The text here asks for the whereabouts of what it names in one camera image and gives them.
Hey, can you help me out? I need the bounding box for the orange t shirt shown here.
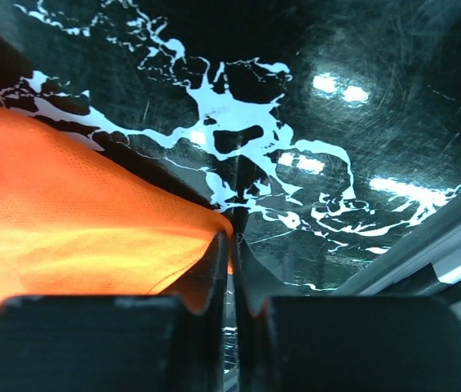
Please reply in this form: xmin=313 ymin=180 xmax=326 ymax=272
xmin=0 ymin=108 xmax=233 ymax=302

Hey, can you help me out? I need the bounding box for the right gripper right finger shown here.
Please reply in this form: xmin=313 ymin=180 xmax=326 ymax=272
xmin=232 ymin=235 xmax=461 ymax=391

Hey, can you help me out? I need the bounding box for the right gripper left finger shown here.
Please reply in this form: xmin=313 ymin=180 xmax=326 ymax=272
xmin=0 ymin=232 xmax=228 ymax=391

